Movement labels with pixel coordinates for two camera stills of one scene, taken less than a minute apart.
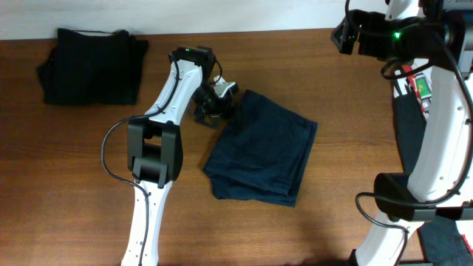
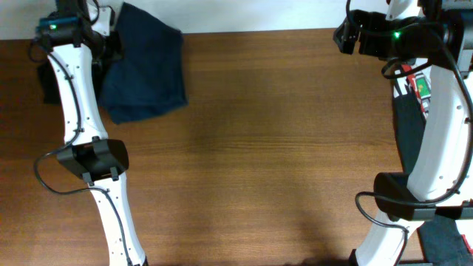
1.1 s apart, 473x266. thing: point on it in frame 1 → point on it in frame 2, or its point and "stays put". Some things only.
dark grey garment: (445, 241) stays put
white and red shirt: (421, 83) stays put
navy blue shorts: (263, 156) → (149, 77)
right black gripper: (371, 24) stays put
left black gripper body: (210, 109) → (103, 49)
